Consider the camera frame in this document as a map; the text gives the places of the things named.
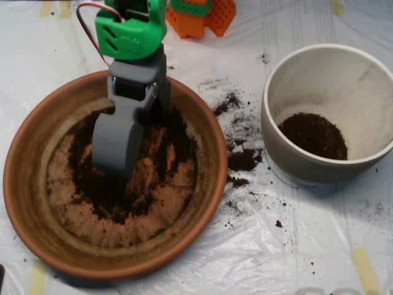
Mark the dark soil heap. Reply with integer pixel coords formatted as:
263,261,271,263
66,106,199,225

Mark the orange green robot base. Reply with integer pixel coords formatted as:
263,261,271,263
165,0,237,39

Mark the terracotta plant saucer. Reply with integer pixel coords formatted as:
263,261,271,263
2,68,228,280

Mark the spilled soil patch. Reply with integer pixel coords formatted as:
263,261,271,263
196,78,265,188

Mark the white ceramic pot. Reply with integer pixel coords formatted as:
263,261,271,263
260,43,393,186

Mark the beige masking tape strip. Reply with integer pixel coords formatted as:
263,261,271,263
330,0,345,18
351,248,383,295
28,261,49,295
59,1,73,20
39,1,53,18

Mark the clear plastic sheet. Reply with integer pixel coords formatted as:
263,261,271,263
0,0,393,295

